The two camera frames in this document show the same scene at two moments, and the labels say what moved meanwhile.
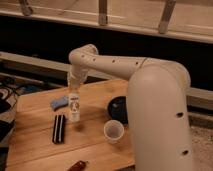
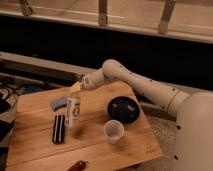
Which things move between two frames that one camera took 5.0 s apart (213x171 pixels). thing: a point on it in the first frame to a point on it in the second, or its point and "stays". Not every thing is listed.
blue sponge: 59,103 stays
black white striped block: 59,127 stays
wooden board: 42,138 stays
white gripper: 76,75 to 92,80
